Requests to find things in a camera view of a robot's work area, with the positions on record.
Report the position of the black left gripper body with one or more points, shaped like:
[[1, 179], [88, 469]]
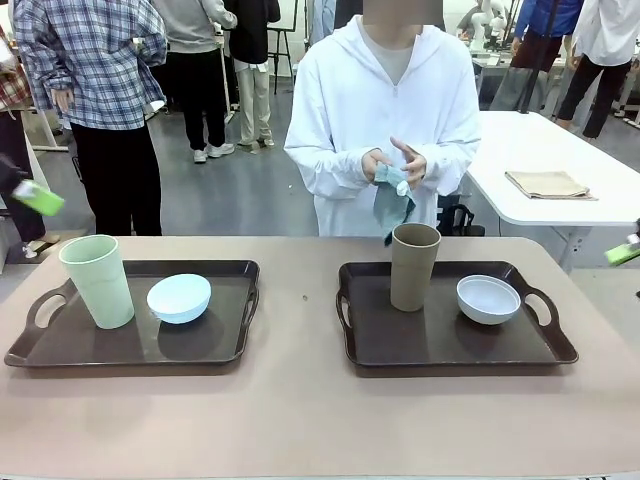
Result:
[[10, 175]]

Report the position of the beige cloth mat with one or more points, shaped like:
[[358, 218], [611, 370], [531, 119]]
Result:
[[547, 184]]

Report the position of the light green plastic cup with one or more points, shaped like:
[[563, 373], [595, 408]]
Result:
[[100, 290]]

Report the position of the white bowl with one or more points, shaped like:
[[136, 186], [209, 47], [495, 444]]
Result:
[[487, 312]]

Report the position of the dark brown plastic tray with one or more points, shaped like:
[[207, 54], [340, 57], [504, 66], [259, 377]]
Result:
[[440, 350], [75, 345]]

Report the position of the light blue bowl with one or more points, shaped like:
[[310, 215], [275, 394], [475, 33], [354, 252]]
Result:
[[180, 305]]

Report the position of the tan brown plastic cup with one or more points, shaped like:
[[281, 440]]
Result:
[[412, 280]]

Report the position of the teal cloth mat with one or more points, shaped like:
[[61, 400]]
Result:
[[395, 210]]

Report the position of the person's right forearm white sleeve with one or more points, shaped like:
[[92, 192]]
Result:
[[325, 170]]

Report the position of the person's left forearm white sleeve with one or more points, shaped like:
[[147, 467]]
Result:
[[450, 167]]

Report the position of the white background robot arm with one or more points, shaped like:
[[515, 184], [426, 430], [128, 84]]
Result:
[[482, 22]]

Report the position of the person's left hand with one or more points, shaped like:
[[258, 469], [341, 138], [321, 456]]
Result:
[[416, 167]]

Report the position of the person's right hand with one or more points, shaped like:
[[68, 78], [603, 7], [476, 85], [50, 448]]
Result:
[[375, 161]]

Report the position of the bystander in red plaid shirt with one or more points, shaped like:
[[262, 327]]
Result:
[[15, 140]]

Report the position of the white background table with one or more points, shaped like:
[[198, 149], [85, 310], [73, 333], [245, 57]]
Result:
[[550, 145]]

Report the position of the bystander in blue plaid shirt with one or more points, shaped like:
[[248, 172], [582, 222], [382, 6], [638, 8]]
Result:
[[90, 60]]

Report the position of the black plastic stool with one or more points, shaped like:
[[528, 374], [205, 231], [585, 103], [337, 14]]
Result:
[[460, 220]]

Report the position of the black vertical pole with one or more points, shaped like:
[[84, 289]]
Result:
[[532, 75]]

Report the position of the bystander in grey hoodie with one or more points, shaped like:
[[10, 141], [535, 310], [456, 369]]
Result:
[[200, 60]]

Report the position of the bystander in white shirt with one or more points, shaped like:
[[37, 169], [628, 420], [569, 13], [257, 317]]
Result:
[[605, 30]]

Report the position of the bystander in beige trousers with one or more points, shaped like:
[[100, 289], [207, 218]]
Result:
[[255, 90]]

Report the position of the bystander in blue jacket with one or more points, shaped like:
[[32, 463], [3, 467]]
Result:
[[545, 20]]

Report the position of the person in white hoodie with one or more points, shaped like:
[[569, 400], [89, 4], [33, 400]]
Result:
[[350, 100]]

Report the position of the white desk frame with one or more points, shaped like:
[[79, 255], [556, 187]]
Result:
[[42, 127]]

